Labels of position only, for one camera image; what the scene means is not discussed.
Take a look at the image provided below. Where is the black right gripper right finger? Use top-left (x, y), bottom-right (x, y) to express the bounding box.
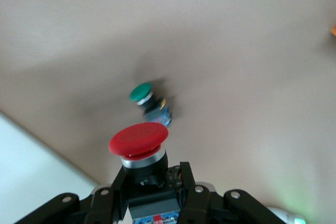
top-left (178, 161), bottom-right (286, 224)

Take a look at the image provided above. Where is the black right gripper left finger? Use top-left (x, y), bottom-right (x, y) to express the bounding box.
top-left (15, 166), bottom-right (136, 224)

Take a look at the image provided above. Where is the green mushroom push button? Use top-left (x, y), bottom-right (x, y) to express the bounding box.
top-left (128, 82), bottom-right (174, 128)

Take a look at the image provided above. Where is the red mushroom push button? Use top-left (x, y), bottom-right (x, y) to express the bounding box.
top-left (108, 122), bottom-right (182, 224)

